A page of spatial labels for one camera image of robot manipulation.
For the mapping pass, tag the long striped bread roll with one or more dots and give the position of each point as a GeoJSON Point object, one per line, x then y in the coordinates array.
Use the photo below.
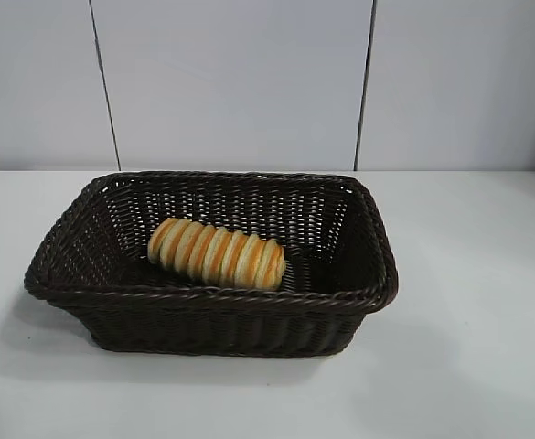
{"type": "Point", "coordinates": [217, 253]}

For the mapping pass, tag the dark brown wicker basket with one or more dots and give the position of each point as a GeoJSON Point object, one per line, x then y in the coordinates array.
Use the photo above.
{"type": "Point", "coordinates": [203, 320]}

